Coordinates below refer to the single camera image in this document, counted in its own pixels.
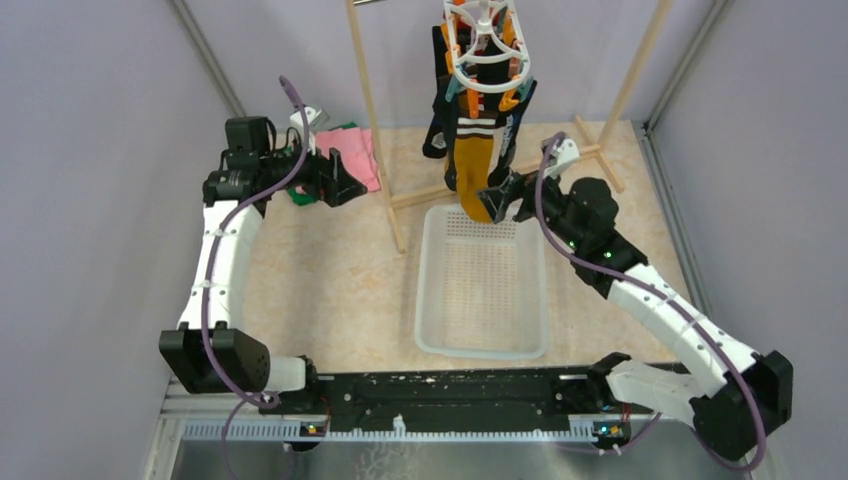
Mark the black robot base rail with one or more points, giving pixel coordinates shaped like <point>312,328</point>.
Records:
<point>556,403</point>

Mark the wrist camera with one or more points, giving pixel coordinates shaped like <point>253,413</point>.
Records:
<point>306,121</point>
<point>560,152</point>

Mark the green cloth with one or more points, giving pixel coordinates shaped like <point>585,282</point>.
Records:
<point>297,195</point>

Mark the black sock plain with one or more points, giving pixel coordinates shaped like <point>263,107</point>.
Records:
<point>435,146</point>

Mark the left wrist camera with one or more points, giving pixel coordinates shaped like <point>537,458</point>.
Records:
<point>306,121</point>

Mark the pink cloth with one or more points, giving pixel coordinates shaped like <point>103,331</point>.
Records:
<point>356,148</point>

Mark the white round clip hanger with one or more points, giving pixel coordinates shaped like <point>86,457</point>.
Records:
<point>484,46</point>

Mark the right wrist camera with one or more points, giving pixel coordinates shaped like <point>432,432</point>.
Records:
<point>560,152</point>

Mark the black sock with grey patches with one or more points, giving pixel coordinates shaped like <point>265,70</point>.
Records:
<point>511,124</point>

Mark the white plastic basket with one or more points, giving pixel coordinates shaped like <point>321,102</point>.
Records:
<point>482,288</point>

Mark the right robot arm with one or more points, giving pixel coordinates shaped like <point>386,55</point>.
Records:
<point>732,396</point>

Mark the wooden drying rack frame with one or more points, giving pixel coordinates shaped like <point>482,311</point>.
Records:
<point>592,148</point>

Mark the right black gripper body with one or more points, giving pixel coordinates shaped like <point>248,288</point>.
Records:
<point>521,187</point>

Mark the yellow sock with brown stripes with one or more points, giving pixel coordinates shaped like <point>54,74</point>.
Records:
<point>472,151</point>

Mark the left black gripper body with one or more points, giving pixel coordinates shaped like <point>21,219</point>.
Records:
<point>315,182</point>

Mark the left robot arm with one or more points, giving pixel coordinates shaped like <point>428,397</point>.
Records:
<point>208,350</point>

